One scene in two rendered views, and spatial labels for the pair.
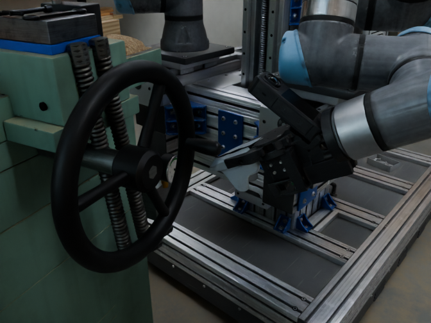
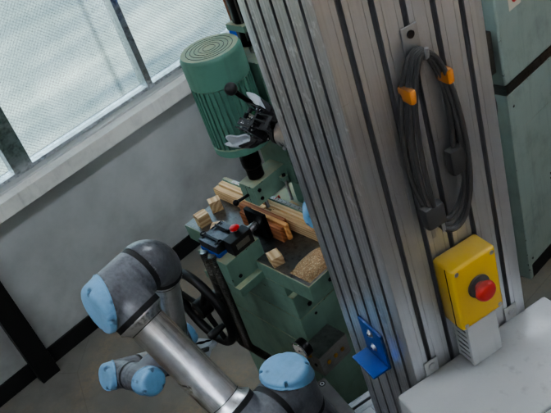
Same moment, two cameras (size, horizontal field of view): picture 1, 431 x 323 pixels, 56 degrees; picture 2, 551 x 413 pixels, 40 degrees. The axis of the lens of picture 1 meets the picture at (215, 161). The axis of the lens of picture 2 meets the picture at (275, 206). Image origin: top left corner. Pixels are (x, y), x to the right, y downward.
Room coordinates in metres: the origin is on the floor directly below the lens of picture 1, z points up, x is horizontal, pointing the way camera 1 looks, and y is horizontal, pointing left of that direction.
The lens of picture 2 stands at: (1.69, -1.25, 2.28)
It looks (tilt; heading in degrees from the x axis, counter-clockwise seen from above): 34 degrees down; 121
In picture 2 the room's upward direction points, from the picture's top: 20 degrees counter-clockwise
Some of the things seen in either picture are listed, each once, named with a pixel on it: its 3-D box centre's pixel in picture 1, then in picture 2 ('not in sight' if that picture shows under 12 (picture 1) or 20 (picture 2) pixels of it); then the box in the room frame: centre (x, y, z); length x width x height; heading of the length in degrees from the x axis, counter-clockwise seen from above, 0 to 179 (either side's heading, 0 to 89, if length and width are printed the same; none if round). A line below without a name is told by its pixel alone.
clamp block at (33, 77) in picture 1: (61, 75); (232, 255); (0.59, 0.22, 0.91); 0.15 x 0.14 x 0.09; 153
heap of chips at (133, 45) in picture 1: (115, 41); (313, 260); (0.85, 0.21, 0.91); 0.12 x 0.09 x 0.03; 63
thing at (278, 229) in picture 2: not in sight; (262, 225); (0.64, 0.35, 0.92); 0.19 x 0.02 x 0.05; 153
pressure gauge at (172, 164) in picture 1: (168, 171); (304, 349); (0.78, 0.10, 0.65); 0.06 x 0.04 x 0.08; 153
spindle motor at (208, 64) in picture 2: not in sight; (226, 97); (0.65, 0.41, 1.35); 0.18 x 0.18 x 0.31
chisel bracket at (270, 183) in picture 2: not in sight; (266, 183); (0.66, 0.43, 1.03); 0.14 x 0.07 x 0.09; 63
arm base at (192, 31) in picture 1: (184, 31); not in sight; (1.29, 0.10, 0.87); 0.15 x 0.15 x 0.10
